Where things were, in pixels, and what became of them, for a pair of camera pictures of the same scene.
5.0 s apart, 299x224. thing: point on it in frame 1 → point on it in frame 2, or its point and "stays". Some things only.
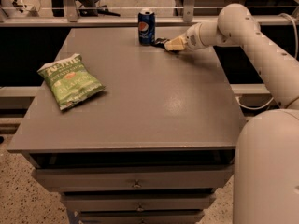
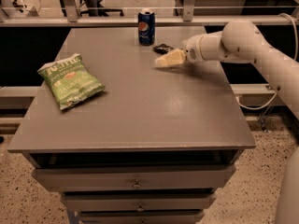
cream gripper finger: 177,44 → 173,58
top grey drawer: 135,178 stays
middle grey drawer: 138,202 stays
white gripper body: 191,37 → 191,50
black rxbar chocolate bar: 161,43 → 163,49
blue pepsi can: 147,28 stays
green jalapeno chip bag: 70,80 stays
